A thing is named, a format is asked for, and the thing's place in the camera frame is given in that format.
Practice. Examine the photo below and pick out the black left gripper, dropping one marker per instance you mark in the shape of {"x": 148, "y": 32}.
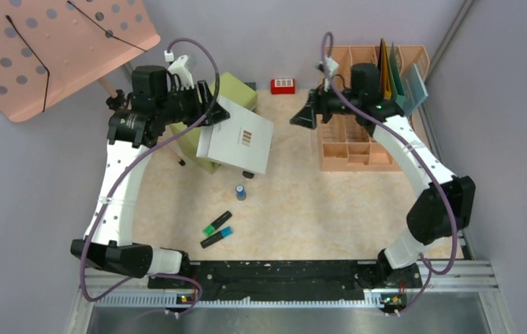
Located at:
{"x": 206, "y": 96}

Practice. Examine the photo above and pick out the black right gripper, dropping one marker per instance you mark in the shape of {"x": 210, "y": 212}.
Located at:
{"x": 317, "y": 104}

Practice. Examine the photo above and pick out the white paper booklet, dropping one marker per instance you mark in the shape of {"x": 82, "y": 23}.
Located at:
{"x": 243, "y": 141}

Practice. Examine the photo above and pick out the yellow plastic clip folder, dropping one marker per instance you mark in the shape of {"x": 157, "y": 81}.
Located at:
{"x": 387, "y": 92}

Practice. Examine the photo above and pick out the teal plastic folder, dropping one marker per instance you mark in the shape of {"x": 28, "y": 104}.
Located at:
{"x": 397, "y": 89}

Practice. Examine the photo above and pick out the light blue hardcover book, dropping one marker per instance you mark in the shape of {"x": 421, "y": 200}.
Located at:
{"x": 414, "y": 88}

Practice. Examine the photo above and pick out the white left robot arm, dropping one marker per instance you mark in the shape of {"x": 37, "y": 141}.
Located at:
{"x": 160, "y": 97}

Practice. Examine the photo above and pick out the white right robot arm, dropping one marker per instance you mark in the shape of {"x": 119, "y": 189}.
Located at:
{"x": 444, "y": 200}

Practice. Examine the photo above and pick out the red small box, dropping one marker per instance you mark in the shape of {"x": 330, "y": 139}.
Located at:
{"x": 283, "y": 86}

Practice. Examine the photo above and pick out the beige plastic file organizer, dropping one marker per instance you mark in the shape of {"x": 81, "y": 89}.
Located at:
{"x": 342, "y": 144}

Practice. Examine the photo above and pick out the red and black dumbbell toy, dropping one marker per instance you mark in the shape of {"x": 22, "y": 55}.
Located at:
{"x": 248, "y": 175}

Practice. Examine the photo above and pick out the red folder in organizer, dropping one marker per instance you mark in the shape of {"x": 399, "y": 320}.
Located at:
{"x": 382, "y": 63}

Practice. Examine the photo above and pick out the small blue glue bottle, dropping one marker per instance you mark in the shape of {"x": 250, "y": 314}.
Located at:
{"x": 240, "y": 192}

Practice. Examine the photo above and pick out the black green highlighter marker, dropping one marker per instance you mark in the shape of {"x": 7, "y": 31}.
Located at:
{"x": 216, "y": 224}

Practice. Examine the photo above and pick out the black blue highlighter marker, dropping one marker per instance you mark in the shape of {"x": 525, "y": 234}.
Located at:
{"x": 216, "y": 237}

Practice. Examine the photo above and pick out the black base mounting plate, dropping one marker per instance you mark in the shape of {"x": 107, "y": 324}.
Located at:
{"x": 297, "y": 280}

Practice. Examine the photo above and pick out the pink music stand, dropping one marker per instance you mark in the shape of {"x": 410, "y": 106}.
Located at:
{"x": 52, "y": 53}

